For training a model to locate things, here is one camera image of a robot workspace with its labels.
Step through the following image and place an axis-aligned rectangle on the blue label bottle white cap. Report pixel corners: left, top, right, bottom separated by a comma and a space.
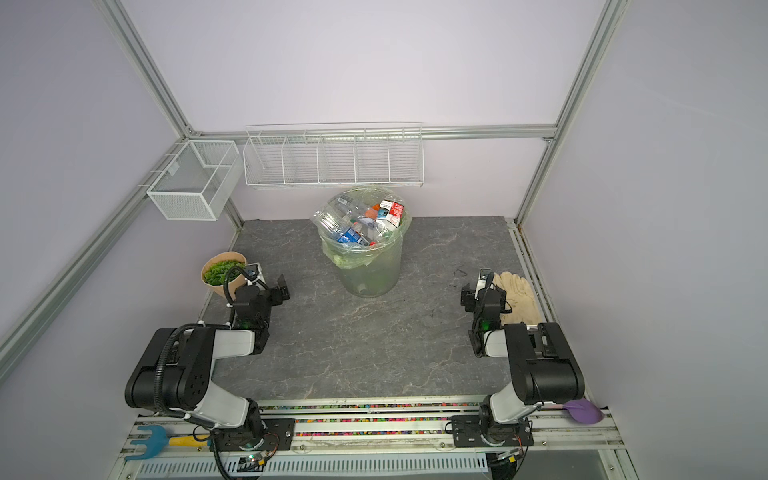
332, 223, 371, 247

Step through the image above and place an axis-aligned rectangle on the clear bottle blue cap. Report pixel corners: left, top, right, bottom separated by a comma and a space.
329, 192, 378, 224

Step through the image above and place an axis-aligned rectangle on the red label cola bottle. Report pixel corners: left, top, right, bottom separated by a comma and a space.
375, 200, 405, 232

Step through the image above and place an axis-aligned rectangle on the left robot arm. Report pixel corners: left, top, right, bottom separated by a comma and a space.
124, 263, 293, 454

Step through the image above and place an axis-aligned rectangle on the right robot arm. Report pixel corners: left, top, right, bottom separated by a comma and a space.
451, 269, 585, 448

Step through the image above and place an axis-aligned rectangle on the green bagged waste bin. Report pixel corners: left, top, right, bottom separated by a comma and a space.
311, 185, 412, 298

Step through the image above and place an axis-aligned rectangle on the beige wooden brush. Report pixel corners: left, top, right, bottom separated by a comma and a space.
493, 271, 544, 326

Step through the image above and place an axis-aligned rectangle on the green artificial plant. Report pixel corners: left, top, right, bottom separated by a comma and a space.
202, 259, 245, 286

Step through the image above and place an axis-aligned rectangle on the beige plant pot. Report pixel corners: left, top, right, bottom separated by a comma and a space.
201, 251, 247, 297

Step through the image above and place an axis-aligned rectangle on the white mesh side basket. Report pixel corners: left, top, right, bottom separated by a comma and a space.
147, 140, 244, 221

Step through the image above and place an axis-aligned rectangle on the purple pink tool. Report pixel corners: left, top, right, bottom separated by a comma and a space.
544, 398, 605, 425

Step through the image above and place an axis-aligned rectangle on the blue yellow garden fork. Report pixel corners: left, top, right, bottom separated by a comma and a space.
125, 425, 209, 461

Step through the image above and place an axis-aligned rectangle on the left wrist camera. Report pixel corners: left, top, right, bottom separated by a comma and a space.
243, 262, 265, 286

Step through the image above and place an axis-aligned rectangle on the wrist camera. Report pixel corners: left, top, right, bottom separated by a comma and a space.
475, 268, 494, 293
243, 262, 265, 286

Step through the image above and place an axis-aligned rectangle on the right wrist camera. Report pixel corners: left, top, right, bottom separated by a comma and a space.
475, 268, 494, 293

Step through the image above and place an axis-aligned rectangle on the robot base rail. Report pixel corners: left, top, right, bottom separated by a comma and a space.
109, 396, 637, 479

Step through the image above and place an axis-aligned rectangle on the white wire wall basket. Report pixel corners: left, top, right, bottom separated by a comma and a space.
242, 122, 425, 188

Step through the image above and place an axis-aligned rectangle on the right aluminium frame post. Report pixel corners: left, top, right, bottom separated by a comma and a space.
514, 0, 630, 228

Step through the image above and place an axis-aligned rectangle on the aluminium frame corner post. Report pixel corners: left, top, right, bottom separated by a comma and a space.
93, 0, 196, 139

